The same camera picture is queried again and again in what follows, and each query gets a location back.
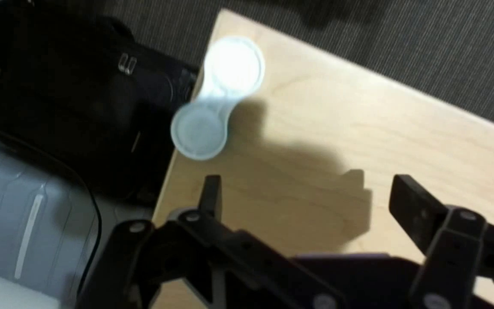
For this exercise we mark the black bag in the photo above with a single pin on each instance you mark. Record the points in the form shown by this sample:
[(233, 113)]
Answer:
[(58, 87)]

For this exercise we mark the grey plastic case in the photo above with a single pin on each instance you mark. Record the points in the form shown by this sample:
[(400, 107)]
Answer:
[(12, 229)]

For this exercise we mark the white contact lens case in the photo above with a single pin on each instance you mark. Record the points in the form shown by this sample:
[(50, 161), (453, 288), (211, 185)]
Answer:
[(231, 70)]

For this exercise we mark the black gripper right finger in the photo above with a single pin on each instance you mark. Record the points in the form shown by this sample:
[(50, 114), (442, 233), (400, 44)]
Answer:
[(458, 258)]

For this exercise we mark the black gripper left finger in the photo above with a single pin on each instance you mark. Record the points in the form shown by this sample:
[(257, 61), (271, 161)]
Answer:
[(201, 269)]

